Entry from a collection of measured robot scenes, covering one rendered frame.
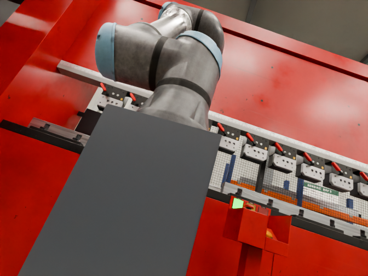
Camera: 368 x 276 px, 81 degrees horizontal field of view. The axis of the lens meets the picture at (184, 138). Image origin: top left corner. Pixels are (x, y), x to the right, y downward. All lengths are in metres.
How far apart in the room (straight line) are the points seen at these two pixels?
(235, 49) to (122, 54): 1.47
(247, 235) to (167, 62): 0.68
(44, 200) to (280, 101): 1.58
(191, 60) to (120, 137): 0.20
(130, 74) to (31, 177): 0.96
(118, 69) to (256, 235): 0.74
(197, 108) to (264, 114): 1.26
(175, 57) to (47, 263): 0.36
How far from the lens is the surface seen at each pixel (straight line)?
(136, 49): 0.45
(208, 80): 0.42
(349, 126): 1.99
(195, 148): 0.30
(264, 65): 1.87
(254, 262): 0.97
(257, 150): 1.48
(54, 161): 1.30
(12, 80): 1.47
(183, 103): 0.36
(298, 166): 1.67
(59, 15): 1.69
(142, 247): 0.28
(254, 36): 2.01
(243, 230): 0.89
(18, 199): 1.32
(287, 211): 1.51
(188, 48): 0.44
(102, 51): 0.48
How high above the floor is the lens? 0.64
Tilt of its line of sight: 22 degrees up
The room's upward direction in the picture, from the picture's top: 18 degrees clockwise
